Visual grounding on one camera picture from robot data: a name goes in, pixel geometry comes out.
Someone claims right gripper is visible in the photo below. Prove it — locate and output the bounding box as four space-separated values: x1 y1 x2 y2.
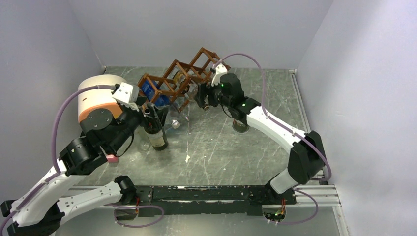
193 81 232 108

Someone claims green wine bottle tan label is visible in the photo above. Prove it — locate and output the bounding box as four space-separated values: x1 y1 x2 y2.
193 83 209 111

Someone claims dark wine bottle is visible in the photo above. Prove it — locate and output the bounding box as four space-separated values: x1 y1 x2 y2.
143 104 169 151

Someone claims blue square bottle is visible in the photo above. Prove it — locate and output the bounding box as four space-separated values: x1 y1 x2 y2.
141 79 181 129

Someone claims clear glass bottle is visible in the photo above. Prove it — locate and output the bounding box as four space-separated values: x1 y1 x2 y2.
169 102 190 129

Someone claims clear round bottle red label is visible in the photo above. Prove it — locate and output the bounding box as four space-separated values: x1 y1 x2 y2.
232 119 250 134

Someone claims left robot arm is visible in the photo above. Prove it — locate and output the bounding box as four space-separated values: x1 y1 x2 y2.
0 95 146 236

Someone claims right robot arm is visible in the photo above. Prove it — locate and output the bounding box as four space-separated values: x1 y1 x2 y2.
194 73 327 204

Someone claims brown wooden wine rack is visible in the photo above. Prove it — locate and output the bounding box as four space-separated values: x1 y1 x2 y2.
137 47 220 111

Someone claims cream orange cylindrical box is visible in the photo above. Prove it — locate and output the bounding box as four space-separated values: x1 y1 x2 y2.
78 74 126 123

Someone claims small pink object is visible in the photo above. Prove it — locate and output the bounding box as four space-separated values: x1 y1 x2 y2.
106 155 119 164

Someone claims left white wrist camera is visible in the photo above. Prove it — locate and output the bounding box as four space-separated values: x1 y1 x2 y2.
112 82 140 111

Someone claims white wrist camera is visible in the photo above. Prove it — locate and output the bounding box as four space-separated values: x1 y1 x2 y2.
211 64 228 87
112 82 140 111

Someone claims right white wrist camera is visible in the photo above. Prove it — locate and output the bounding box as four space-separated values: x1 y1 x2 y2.
211 64 228 87

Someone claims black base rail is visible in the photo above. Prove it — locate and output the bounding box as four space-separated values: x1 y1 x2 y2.
116 185 297 217

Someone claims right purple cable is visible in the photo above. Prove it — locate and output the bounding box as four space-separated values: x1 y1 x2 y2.
211 53 333 226

